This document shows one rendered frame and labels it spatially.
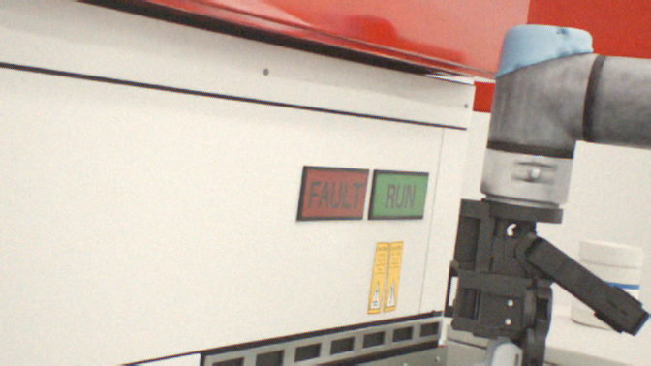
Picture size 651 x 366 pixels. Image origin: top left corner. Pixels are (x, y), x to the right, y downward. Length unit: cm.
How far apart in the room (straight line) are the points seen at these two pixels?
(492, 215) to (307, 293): 17
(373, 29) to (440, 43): 13
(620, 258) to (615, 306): 38
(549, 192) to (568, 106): 7
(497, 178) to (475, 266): 8
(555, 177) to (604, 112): 7
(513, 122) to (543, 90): 4
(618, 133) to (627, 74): 5
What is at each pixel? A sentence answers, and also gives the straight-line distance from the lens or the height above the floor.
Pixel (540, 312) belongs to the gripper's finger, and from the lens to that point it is 114.
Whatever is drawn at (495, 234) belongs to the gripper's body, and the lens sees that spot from 114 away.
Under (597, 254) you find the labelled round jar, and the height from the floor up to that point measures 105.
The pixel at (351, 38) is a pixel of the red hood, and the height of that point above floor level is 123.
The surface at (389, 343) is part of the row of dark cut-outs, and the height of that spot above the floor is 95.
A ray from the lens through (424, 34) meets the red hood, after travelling 115.
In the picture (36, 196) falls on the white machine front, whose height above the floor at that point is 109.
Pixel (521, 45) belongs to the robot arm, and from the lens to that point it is 113.
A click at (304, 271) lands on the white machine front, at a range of 112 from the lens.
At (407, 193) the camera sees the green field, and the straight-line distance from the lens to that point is 126.
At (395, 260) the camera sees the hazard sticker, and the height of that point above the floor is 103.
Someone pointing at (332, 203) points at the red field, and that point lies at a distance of 113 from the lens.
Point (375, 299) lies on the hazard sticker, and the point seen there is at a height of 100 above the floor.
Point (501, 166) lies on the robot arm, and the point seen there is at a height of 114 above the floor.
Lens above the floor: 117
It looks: 3 degrees down
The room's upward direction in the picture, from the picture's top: 7 degrees clockwise
